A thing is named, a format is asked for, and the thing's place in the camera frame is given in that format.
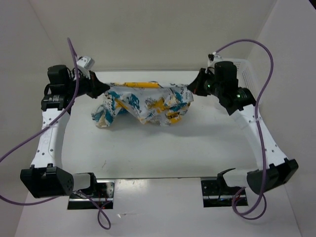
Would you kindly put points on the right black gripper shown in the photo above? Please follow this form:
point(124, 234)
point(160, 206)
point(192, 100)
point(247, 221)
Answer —
point(196, 86)

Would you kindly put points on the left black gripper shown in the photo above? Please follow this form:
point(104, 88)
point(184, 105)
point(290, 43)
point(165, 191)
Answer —
point(96, 87)

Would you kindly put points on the colourful printed shorts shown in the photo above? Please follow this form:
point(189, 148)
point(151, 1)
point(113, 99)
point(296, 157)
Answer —
point(149, 102)

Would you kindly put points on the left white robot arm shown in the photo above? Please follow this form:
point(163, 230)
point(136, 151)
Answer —
point(46, 178)

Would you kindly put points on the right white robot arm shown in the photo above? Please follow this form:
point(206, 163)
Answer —
point(274, 167)

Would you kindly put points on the white perforated plastic basket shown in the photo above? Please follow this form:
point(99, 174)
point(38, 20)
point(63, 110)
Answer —
point(245, 73)

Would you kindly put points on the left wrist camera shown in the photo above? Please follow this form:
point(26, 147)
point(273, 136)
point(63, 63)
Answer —
point(85, 64)

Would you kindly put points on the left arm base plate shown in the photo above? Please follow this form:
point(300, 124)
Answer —
point(103, 196)

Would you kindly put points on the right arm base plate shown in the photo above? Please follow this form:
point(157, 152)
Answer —
point(214, 196)

